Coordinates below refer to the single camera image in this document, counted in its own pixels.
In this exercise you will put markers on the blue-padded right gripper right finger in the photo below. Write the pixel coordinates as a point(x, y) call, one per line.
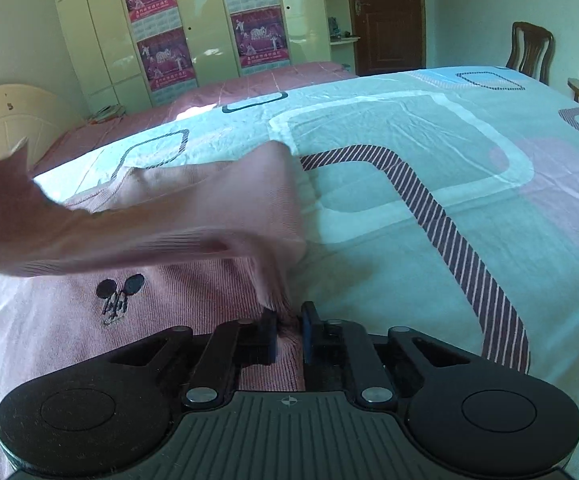
point(462, 412)

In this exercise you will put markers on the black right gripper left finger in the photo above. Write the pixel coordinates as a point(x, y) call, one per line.
point(109, 413)

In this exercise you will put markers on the pink sweatshirt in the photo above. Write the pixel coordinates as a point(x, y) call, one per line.
point(194, 245)

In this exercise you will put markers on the cream round headboard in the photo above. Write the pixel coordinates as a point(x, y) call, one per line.
point(35, 115)

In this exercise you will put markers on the pink bed cover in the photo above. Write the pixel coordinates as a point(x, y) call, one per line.
point(194, 97)

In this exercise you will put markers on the light blue patterned bedsheet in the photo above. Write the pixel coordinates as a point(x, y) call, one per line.
point(448, 199)

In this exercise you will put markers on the lower left pink poster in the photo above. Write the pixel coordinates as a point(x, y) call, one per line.
point(166, 59)

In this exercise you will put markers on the cream wardrobe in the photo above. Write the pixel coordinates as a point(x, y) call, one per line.
point(102, 44)

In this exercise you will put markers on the lower right pink poster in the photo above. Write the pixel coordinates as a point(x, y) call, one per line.
point(260, 37)

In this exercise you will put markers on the dark wooden chair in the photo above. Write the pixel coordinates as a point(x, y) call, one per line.
point(532, 51)

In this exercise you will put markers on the corner shelf unit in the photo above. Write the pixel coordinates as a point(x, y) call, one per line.
point(342, 37)

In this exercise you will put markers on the dark brown wooden door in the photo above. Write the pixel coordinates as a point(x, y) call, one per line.
point(391, 35)

